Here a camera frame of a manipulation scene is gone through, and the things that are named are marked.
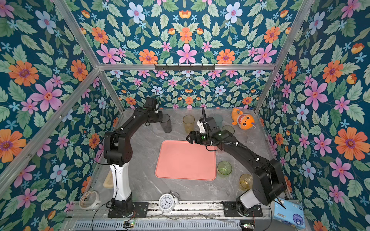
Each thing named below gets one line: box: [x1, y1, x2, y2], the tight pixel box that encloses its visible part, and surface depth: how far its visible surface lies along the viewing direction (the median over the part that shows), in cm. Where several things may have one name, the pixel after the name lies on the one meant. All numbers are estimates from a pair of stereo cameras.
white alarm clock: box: [158, 190, 180, 214], surface depth 75 cm
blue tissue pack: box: [273, 197, 306, 230], surface depth 69 cm
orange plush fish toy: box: [231, 107, 255, 130], surface depth 106 cm
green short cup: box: [216, 160, 233, 176], surface depth 88 cm
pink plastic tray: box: [155, 140, 217, 181], surface depth 92 cm
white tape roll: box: [79, 190, 100, 210], surface depth 77 cm
